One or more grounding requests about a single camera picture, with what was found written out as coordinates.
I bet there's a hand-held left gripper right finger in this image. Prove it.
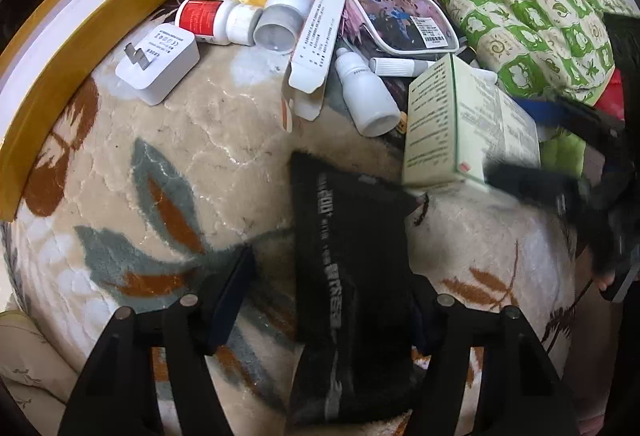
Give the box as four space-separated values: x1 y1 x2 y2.
400 276 586 436

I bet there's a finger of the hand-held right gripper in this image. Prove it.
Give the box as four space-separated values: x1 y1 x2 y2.
515 97 626 152
484 160 617 278

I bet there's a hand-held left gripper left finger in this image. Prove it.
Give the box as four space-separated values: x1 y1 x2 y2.
60 246 258 436

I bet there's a pale green medicine box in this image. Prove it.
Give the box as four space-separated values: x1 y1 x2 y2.
402 52 543 189

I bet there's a black pouch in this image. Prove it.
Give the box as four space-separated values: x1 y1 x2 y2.
287 151 436 427

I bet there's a small white dropper bottle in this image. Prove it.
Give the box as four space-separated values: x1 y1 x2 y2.
334 47 401 138

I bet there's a long white carton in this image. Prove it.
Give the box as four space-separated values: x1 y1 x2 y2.
281 0 350 132

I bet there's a white charger plug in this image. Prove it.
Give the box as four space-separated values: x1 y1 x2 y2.
115 23 201 106

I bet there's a large white bottle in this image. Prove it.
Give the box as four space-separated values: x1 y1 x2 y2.
253 0 322 54

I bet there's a yellow cardboard box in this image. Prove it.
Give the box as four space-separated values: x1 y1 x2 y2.
0 0 218 222

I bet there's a small white tube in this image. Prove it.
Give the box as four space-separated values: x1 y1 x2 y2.
369 56 438 77

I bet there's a floral leaf blanket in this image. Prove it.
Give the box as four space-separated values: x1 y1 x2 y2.
0 0 601 436

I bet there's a clear case with printed picture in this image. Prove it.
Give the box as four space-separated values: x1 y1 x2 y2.
345 0 463 57

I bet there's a cream cushion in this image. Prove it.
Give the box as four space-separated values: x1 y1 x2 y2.
0 309 76 422

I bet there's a red label white bottle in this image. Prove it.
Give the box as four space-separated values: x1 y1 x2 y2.
175 0 263 47

